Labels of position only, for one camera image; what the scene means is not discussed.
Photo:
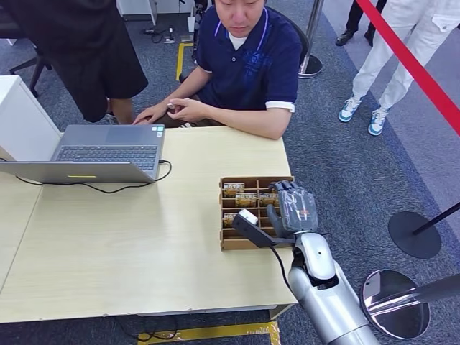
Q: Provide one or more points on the seated person's left hand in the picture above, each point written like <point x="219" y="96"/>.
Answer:
<point x="194" y="109"/>

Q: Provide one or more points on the black office chair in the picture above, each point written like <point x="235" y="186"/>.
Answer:
<point x="305" y="45"/>
<point x="35" y="71"/>

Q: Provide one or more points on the wooden slotted card holder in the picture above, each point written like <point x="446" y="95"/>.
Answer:
<point x="234" y="244"/>

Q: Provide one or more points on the seated person's right forearm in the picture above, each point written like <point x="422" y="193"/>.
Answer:
<point x="190" y="85"/>

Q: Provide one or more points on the white furniture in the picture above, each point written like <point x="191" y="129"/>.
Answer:
<point x="136" y="5"/>

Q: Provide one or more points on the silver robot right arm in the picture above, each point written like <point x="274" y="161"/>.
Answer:
<point x="323" y="295"/>

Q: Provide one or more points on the black stanchion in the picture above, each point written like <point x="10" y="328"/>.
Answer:
<point x="413" y="238"/>

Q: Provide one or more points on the seated person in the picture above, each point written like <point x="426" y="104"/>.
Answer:
<point x="251" y="62"/>

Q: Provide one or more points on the black equipment stand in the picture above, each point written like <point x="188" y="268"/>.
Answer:
<point x="197" y="28"/>

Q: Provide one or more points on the grey laptop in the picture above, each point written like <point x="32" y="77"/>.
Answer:
<point x="108" y="143"/>

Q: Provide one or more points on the red barrier belt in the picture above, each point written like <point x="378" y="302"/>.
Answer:
<point x="413" y="66"/>

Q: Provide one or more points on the seated person's left forearm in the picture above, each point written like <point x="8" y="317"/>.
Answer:
<point x="251" y="123"/>

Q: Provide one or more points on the chrome stanchion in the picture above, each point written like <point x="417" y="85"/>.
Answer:
<point x="311" y="65"/>
<point x="395" y="309"/>

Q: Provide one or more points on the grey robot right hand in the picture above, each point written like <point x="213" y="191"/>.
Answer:
<point x="298" y="212"/>

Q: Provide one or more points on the gold hotel card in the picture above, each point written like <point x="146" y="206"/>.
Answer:
<point x="268" y="199"/>
<point x="228" y="220"/>
<point x="246" y="199"/>
<point x="234" y="190"/>

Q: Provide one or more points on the seated person's right hand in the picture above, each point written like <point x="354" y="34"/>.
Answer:
<point x="152" y="114"/>

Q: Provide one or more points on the white cabinet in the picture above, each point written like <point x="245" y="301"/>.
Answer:
<point x="21" y="124"/>

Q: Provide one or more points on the yellow floor tape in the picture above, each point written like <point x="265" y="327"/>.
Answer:
<point x="216" y="331"/>
<point x="179" y="62"/>

